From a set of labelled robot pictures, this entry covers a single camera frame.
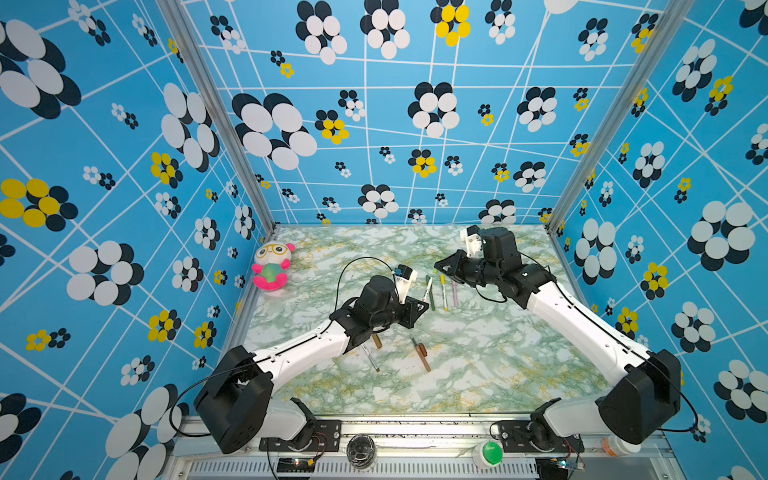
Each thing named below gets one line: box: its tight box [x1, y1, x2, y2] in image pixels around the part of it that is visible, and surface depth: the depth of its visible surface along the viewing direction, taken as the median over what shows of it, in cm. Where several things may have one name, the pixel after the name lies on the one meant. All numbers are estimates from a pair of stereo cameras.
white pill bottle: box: [602, 434, 641, 457], surface depth 68 cm
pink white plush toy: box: [252, 240, 296, 297], surface depth 104 cm
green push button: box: [472, 440, 505, 469], surface depth 65 cm
